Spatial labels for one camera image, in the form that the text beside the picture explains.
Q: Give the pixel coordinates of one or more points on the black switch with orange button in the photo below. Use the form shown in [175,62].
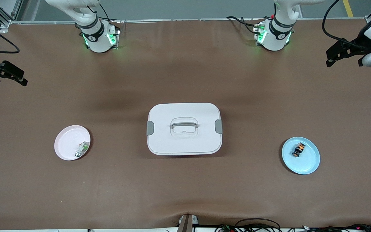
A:
[299,149]

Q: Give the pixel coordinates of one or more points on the silver table edge rail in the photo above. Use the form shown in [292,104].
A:
[188,20]

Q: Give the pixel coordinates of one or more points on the light blue round plate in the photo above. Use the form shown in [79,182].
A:
[308,164]

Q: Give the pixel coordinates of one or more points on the green and white switch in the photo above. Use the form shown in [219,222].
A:
[82,147]

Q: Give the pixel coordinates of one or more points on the pink round plate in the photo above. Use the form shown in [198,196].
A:
[68,141]

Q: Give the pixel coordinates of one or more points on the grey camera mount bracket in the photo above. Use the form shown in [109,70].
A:
[187,224]

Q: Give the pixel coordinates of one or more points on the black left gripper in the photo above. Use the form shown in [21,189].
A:
[358,44]

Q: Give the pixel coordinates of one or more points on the white lidded storage box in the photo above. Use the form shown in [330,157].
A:
[185,141]

